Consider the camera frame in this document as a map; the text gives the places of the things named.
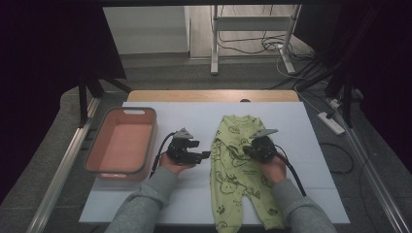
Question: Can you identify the black metal stand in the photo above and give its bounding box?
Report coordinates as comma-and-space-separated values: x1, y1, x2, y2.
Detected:
294, 57, 363, 129
77, 69, 134, 127

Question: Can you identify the white board table cover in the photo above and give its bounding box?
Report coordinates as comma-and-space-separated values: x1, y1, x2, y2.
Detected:
79, 101, 352, 225

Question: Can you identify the dark curtain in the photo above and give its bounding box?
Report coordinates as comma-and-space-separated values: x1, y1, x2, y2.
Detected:
292, 0, 412, 174
0, 0, 127, 205

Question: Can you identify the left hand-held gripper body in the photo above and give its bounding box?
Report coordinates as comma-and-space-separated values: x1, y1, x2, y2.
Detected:
166, 127, 203, 165

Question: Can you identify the pink plastic basket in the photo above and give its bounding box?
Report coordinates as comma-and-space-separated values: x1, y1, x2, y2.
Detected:
83, 106, 158, 182

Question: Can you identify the white panel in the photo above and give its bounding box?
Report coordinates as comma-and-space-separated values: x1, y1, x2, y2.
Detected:
102, 6, 190, 55

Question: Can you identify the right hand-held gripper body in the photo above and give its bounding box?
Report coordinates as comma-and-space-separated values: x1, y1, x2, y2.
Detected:
243, 128, 280, 163

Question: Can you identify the white metal stand frame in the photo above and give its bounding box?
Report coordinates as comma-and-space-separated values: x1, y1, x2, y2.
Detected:
209, 4, 303, 76

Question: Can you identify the right hand-held gripper black cable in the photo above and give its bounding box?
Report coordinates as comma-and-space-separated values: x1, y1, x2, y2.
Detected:
273, 144, 308, 198

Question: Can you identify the aluminium floor rail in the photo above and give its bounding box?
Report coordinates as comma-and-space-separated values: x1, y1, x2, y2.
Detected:
334, 108, 412, 233
27, 96, 101, 233

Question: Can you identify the tangle of floor cables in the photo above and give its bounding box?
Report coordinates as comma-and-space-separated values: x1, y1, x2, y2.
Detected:
216, 30, 317, 62

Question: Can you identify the left hand-held gripper black cable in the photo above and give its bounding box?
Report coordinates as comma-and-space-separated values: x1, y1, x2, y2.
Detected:
149, 130, 178, 179

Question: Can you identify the person's right hand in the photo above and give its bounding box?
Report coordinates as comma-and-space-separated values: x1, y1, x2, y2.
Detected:
257, 154, 289, 186

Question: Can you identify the white power strip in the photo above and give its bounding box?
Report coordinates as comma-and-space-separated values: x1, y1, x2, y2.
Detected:
317, 111, 346, 136

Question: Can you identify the hand-held gripper black cable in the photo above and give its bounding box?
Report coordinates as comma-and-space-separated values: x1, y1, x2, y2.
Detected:
149, 130, 178, 179
273, 144, 308, 198

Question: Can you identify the green printed baby romper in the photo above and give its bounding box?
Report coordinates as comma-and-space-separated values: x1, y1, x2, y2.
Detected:
209, 114, 286, 233

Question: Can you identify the person's left hand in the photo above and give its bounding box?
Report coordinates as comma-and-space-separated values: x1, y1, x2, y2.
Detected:
158, 152, 197, 177

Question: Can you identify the black floor cable loop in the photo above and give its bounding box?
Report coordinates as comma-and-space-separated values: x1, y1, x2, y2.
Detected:
319, 142, 355, 175

